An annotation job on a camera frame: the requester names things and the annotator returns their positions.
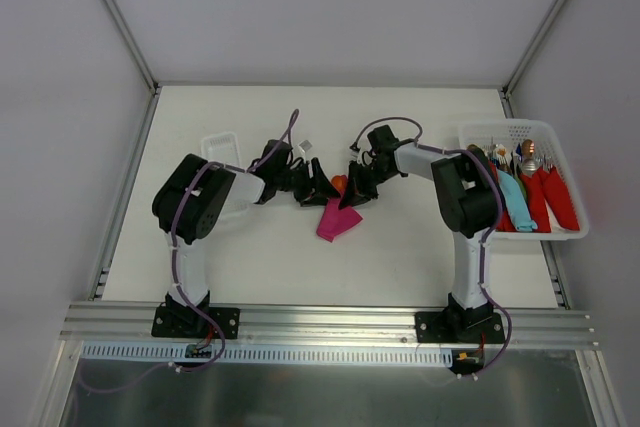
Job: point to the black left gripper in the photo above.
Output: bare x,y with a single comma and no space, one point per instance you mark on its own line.
304,185

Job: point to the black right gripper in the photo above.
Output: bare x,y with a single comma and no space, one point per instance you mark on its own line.
363,180

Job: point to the orange plastic spoon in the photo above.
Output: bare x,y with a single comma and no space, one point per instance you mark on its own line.
340,182

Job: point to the pink paper napkin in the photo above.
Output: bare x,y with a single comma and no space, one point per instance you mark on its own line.
336,222

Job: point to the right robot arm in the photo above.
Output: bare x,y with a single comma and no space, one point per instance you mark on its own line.
470,205

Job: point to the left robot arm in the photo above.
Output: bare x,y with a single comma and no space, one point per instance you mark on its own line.
189,205

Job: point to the silver spoon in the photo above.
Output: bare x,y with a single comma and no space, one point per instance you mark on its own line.
529,166

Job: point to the copper spoon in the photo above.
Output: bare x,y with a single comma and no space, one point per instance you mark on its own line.
528,149

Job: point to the large white plastic basket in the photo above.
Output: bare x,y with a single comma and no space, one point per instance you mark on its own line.
501,141

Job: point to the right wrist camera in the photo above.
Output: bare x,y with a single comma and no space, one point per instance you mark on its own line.
381,139

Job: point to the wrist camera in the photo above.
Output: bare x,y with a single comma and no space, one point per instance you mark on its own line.
305,146
381,139

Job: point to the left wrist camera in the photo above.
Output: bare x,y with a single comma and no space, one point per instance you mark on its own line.
305,146

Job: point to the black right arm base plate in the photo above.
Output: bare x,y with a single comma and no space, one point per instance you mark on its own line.
450,327

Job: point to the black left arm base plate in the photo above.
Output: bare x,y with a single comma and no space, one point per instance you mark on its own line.
181,322

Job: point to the white slotted cable duct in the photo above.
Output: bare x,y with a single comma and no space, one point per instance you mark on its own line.
269,354

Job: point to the aluminium frame rail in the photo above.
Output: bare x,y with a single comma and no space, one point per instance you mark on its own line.
332,326

